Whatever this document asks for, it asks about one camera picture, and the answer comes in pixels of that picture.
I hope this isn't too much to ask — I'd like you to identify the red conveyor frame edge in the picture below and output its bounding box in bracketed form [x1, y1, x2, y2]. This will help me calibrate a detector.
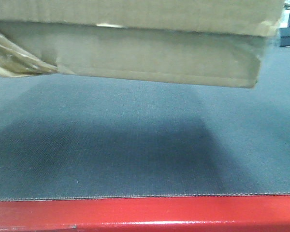
[0, 195, 290, 232]

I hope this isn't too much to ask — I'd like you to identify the brown cardboard carton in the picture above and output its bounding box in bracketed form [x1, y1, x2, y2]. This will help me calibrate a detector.
[0, 0, 284, 88]

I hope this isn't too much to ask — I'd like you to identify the dark grey conveyor belt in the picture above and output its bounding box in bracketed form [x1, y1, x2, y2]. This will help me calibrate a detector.
[0, 47, 290, 201]

